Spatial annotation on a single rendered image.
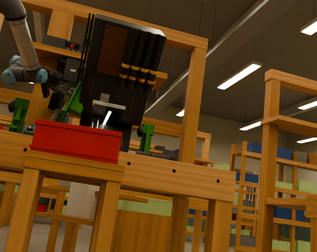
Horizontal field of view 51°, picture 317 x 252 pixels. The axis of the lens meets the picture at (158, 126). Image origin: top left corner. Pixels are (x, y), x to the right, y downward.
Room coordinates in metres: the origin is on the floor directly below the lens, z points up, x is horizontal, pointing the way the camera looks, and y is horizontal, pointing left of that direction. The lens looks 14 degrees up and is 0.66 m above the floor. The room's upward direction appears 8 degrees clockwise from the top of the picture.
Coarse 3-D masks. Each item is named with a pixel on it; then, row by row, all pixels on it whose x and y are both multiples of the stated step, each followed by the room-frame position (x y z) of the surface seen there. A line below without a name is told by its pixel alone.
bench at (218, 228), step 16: (48, 176) 2.07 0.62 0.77; (144, 192) 2.21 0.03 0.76; (176, 208) 2.21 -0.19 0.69; (208, 208) 1.70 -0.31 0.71; (224, 208) 1.64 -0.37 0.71; (176, 224) 2.22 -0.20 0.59; (208, 224) 1.68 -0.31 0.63; (224, 224) 1.64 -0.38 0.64; (176, 240) 2.22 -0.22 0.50; (208, 240) 1.66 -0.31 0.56; (224, 240) 1.64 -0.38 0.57
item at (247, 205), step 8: (224, 168) 9.55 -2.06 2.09; (248, 192) 9.67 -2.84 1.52; (256, 192) 9.79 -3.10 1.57; (248, 200) 9.76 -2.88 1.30; (256, 200) 9.79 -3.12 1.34; (248, 208) 9.68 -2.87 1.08; (256, 208) 9.75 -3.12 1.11; (192, 216) 9.24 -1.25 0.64; (232, 216) 10.03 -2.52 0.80; (248, 224) 9.69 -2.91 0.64; (192, 232) 9.26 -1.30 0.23; (232, 232) 9.67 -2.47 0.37; (248, 232) 9.81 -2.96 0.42
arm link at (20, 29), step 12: (0, 0) 1.28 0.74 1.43; (12, 0) 1.29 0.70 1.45; (0, 12) 1.33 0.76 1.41; (12, 12) 1.32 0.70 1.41; (24, 12) 1.35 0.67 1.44; (12, 24) 1.37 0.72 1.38; (24, 24) 1.39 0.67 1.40; (24, 36) 1.43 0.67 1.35; (24, 48) 1.47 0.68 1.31; (24, 60) 1.52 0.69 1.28; (36, 60) 1.55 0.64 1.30; (24, 72) 1.60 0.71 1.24; (36, 72) 1.59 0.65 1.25
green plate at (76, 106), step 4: (80, 80) 1.68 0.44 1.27; (76, 88) 1.68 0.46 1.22; (80, 88) 1.69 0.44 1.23; (76, 92) 1.69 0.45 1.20; (72, 96) 1.67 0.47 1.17; (76, 96) 1.69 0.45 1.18; (72, 100) 1.69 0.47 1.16; (76, 100) 1.69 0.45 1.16; (68, 104) 1.67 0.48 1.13; (72, 104) 1.69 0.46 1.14; (76, 104) 1.69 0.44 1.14; (80, 104) 1.70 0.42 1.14; (68, 108) 1.70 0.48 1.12; (72, 108) 1.69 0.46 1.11; (76, 108) 1.69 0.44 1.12; (80, 108) 1.70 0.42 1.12; (72, 112) 1.75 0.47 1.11; (76, 112) 1.72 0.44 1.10; (80, 112) 1.70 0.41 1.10
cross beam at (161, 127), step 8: (0, 88) 2.02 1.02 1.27; (0, 96) 2.02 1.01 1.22; (8, 96) 2.03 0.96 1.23; (16, 96) 2.04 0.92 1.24; (24, 96) 2.06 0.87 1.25; (144, 120) 2.24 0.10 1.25; (152, 120) 2.25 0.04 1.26; (160, 120) 2.26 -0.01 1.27; (136, 128) 2.24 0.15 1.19; (160, 128) 2.26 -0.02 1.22; (168, 128) 2.28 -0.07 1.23; (176, 128) 2.29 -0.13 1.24; (176, 136) 2.31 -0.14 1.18
